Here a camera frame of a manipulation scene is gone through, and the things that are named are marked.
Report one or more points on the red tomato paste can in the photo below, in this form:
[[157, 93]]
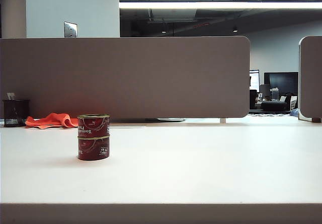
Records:
[[93, 148], [93, 125]]

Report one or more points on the wide grey desk divider panel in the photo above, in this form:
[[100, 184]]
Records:
[[125, 78]]

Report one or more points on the white computer monitor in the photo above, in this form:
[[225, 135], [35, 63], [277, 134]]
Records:
[[254, 80]]

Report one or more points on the orange cloth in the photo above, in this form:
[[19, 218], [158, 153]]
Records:
[[51, 121]]

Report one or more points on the black sofa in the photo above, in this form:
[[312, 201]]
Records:
[[274, 105]]

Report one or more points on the long ceiling light strip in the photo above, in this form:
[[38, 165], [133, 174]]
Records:
[[219, 5]]

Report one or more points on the large black screen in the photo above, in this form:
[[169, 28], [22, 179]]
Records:
[[281, 81]]

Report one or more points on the black mesh pen holder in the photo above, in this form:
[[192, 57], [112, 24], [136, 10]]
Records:
[[15, 113]]

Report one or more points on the white paper in holder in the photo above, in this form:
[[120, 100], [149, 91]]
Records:
[[10, 95]]

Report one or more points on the narrow grey desk divider panel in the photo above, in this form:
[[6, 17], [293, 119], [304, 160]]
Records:
[[311, 78]]

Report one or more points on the metal wall switch plate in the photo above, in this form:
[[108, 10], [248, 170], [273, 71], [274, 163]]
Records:
[[70, 29]]

